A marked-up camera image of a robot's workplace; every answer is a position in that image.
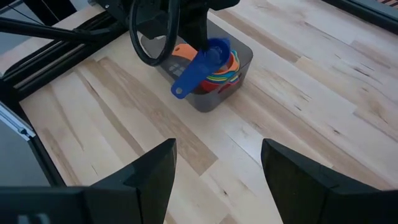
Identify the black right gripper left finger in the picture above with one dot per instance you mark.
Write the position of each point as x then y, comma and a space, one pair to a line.
124, 202

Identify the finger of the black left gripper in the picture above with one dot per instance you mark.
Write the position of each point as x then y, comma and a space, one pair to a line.
197, 31

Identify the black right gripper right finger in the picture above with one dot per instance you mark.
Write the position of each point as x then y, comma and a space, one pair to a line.
311, 199

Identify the orange measuring cup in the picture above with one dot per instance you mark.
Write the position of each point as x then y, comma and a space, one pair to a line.
186, 51

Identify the small dark blue measuring cup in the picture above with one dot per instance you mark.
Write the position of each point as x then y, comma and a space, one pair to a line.
196, 74

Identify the yellow measuring cup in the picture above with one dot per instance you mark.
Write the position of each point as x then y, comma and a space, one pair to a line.
217, 78

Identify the teal measuring cup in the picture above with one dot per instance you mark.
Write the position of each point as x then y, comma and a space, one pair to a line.
228, 74

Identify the red measuring cup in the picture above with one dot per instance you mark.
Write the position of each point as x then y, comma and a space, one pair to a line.
211, 86

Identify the grey plastic basket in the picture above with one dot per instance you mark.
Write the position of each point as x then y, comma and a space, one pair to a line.
217, 104

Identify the silver aluminium bracket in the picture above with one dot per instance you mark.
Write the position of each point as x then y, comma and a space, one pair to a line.
15, 123

